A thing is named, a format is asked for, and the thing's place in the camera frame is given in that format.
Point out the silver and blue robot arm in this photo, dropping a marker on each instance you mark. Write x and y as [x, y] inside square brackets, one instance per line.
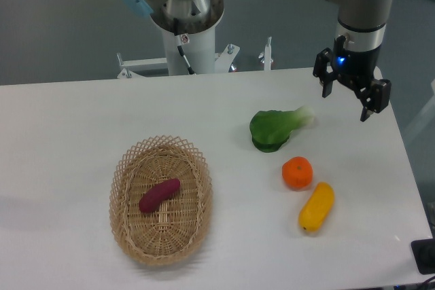
[362, 22]

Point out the oval woven wicker basket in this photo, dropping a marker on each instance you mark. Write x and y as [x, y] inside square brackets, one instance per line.
[180, 224]

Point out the green bok choy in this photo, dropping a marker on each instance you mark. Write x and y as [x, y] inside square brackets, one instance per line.
[271, 129]

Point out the yellow mango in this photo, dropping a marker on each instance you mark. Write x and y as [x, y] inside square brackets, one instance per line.
[317, 208]

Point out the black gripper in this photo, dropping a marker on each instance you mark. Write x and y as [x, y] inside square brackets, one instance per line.
[354, 70]

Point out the orange tangerine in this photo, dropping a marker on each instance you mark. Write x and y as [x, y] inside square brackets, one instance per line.
[297, 172]

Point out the purple sweet potato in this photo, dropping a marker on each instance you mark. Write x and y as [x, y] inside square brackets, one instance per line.
[152, 199]

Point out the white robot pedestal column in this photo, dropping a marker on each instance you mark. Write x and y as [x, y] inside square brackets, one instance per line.
[188, 33]

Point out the black device at table corner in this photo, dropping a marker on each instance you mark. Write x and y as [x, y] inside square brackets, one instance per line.
[423, 251]

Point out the white metal base frame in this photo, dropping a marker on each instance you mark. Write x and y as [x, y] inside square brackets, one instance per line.
[224, 62]

